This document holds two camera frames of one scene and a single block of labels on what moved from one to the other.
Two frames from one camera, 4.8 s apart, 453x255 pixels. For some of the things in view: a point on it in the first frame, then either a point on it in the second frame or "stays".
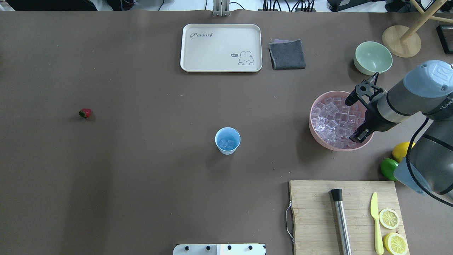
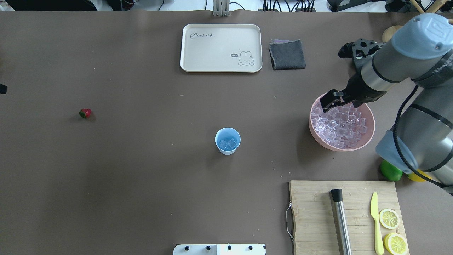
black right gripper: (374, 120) → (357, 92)
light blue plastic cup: (227, 139) stays
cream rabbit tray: (221, 47) stays
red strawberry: (85, 112) stays
